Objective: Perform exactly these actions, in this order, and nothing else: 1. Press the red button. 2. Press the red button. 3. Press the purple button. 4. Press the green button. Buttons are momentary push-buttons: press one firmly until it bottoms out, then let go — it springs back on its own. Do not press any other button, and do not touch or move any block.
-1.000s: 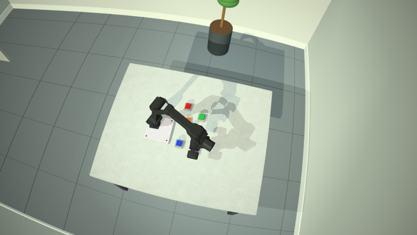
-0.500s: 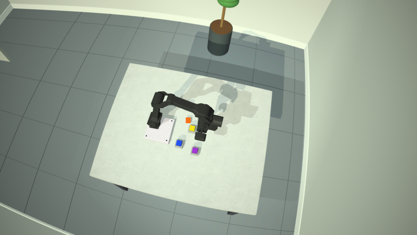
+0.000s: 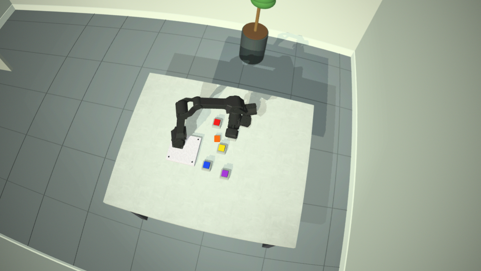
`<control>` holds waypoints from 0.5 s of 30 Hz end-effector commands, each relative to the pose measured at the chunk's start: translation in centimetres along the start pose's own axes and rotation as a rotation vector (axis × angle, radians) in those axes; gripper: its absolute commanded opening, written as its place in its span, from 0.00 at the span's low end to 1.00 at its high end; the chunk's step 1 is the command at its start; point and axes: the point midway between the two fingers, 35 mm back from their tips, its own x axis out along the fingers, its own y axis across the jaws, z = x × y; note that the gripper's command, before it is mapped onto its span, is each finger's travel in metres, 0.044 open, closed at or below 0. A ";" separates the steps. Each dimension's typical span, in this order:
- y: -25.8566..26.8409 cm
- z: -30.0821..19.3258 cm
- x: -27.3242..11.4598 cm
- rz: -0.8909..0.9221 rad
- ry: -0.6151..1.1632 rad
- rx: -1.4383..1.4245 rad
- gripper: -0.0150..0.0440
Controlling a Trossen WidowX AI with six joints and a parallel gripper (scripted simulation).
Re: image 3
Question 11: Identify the red button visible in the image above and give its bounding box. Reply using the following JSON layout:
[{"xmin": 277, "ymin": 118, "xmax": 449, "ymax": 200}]
[{"xmin": 212, "ymin": 118, "xmax": 222, "ymax": 129}]

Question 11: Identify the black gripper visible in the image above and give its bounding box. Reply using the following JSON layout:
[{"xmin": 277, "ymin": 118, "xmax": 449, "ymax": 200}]
[{"xmin": 225, "ymin": 116, "xmax": 241, "ymax": 139}]

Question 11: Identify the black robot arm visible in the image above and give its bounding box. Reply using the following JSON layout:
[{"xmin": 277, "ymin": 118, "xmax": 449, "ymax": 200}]
[{"xmin": 171, "ymin": 96, "xmax": 257, "ymax": 149}]

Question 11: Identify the purple button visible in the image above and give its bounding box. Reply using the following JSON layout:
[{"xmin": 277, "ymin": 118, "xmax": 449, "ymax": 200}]
[{"xmin": 220, "ymin": 169, "xmax": 230, "ymax": 180}]

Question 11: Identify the blue button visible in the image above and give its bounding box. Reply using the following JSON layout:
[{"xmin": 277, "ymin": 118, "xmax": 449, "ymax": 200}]
[{"xmin": 201, "ymin": 161, "xmax": 212, "ymax": 172}]

